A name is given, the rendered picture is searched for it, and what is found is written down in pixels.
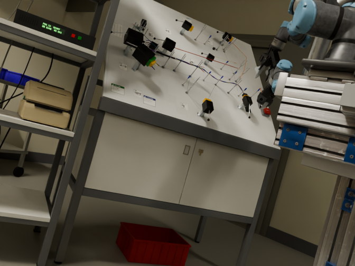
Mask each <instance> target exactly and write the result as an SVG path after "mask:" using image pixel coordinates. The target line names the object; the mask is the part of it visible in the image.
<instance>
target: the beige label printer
mask: <svg viewBox="0 0 355 266"><path fill-rule="evenodd" d="M22 96H23V99H22V100H21V101H20V105H19V108H18V111H17V112H18V114H19V115H20V116H21V118H22V119H23V120H26V121H28V120H31V121H35V122H39V123H42V124H47V125H51V126H55V127H58V128H59V129H63V128H64V129H65V128H67V126H68V123H69V119H70V114H69V113H70V112H69V110H71V106H72V102H73V96H72V94H71V92H70V91H66V90H64V88H60V87H56V86H54V85H50V84H47V83H44V82H40V81H33V80H30V81H28V82H27V83H26V85H25V88H24V92H23V95H22Z"/></svg>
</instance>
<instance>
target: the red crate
mask: <svg viewBox="0 0 355 266"><path fill-rule="evenodd" d="M120 224H121V225H120V229H119V232H118V236H117V240H116V244H117V245H118V247H119V248H120V250H121V251H122V253H123V255H124V256H125V258H126V259H127V261H128V262H135V263H147V264H160V265H172V266H185V262H186V259H187V256H188V252H189V248H190V247H191V245H190V244H189V243H188V242H187V241H186V240H185V239H183V238H182V237H181V236H180V235H179V234H177V233H176V232H175V231H174V230H173V229H169V228H164V227H157V226H149V225H141V224H134V223H126V222H120Z"/></svg>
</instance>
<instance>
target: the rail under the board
mask: <svg viewBox="0 0 355 266"><path fill-rule="evenodd" d="M97 109H98V110H102V111H105V112H110V113H113V114H116V115H119V116H123V117H126V118H130V119H134V120H137V121H141V122H145V123H147V124H151V125H155V126H158V127H162V128H165V129H169V130H173V131H177V132H180V133H183V134H186V135H190V136H193V137H197V138H201V139H204V140H208V141H212V142H214V143H218V144H222V145H225V146H229V147H232V148H236V149H240V150H244V151H247V152H250V153H253V154H257V155H261V156H264V157H268V158H272V159H275V160H279V157H280V154H281V150H278V149H275V148H271V147H267V146H264V145H261V144H257V143H255V142H251V141H248V140H244V139H241V138H238V137H234V136H231V135H227V134H224V133H221V132H218V131H215V130H211V129H208V128H205V127H201V126H198V125H194V124H192V123H188V122H185V121H182V120H178V119H175V118H171V117H168V116H165V115H161V114H159V113H155V112H151V111H148V110H145V109H142V108H138V107H134V106H131V105H128V104H125V103H122V102H118V101H115V100H111V99H108V98H105V97H100V100H99V104H98V108H97Z"/></svg>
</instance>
